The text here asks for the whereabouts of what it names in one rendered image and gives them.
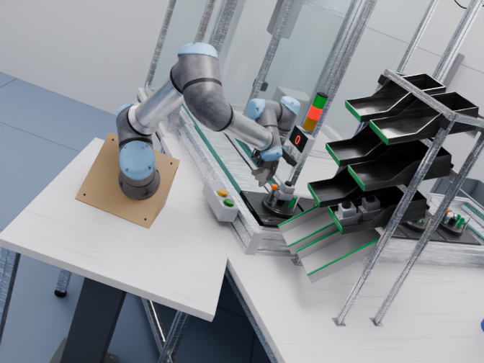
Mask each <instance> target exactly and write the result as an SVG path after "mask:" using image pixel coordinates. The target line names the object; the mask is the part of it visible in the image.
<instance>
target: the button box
mask: <svg viewBox="0 0 484 363"><path fill-rule="evenodd" d="M219 189H224V190H225V191H227V190H226V189H225V187H224V186H223V184H222V182H221V181H212V180H206V182H205V185H204V187H203V190H202V193H203V195H204V196H205V198H206V200H207V201H208V203H209V205H210V206H211V208H212V210H213V212H214V213H215V215H216V217H217V219H218V220H219V221H228V222H234V221H235V219H236V216H237V214H238V211H239V209H238V208H237V206H236V204H235V203H234V205H233V206H227V205H226V204H224V200H225V199H230V200H232V198H231V197H230V195H229V194H228V195H227V196H226V197H224V196H221V195H219V194H218V190H219Z"/></svg>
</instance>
